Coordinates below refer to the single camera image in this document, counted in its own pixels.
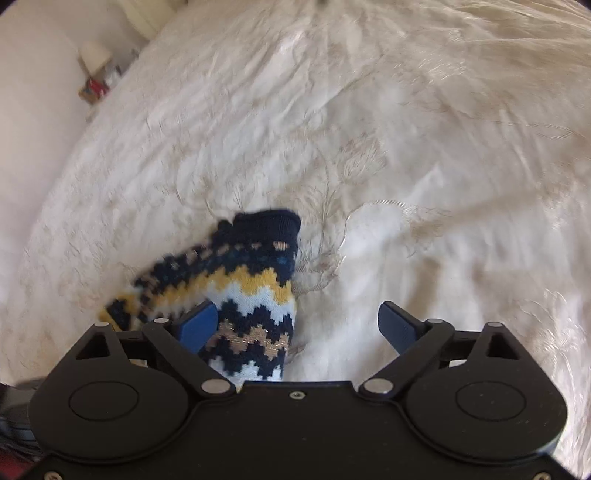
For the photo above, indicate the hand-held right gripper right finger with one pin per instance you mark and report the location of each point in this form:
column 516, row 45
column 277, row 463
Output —
column 398, row 326

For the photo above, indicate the dark red cloth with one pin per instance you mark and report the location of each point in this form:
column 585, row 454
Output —
column 11, row 464

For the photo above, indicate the red can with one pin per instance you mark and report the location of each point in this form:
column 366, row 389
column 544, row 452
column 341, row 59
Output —
column 96, row 86

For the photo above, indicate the navy yellow patterned knit sweater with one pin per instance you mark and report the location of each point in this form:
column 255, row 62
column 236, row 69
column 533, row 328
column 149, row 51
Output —
column 249, row 281

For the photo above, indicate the cream floral bedspread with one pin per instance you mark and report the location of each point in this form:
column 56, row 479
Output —
column 369, row 161

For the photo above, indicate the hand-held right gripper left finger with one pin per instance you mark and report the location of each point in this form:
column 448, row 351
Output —
column 198, row 325

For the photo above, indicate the white table lamp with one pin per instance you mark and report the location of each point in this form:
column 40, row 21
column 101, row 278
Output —
column 94, row 55

